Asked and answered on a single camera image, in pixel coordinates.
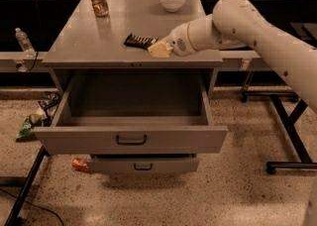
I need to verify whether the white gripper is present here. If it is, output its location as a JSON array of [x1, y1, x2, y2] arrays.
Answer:
[[148, 23, 195, 58]]

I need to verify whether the dark rxbar chocolate wrapper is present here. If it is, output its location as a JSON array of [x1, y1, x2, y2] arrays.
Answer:
[[124, 34, 159, 50]]

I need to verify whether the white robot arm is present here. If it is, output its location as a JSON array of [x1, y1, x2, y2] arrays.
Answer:
[[151, 0, 317, 226]]

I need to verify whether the grey metal drawer cabinet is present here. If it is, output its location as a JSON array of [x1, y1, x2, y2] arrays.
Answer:
[[43, 0, 222, 92]]

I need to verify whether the open grey top drawer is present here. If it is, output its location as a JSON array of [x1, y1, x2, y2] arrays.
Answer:
[[36, 69, 228, 155]]

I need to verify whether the grey lower drawer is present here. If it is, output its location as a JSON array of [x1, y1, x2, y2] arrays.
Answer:
[[87, 154, 199, 173]]

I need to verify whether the orange soda can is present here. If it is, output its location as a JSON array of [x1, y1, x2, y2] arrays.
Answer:
[[91, 0, 109, 17]]

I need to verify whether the dark snack packets pile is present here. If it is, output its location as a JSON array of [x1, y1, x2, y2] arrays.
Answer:
[[38, 91, 60, 120]]

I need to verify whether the clear plastic water bottle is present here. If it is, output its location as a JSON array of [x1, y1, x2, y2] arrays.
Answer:
[[15, 28, 36, 57]]

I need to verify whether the orange snack bag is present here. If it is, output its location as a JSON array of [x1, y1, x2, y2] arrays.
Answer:
[[72, 158, 89, 172]]

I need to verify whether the green chip bag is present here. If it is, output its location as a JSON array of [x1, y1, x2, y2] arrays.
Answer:
[[16, 114, 42, 142]]

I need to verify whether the black table leg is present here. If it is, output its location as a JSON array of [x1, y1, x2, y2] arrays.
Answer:
[[0, 147, 48, 226]]

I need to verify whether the black floor cable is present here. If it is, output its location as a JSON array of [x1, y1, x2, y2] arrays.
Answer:
[[0, 187, 65, 226]]

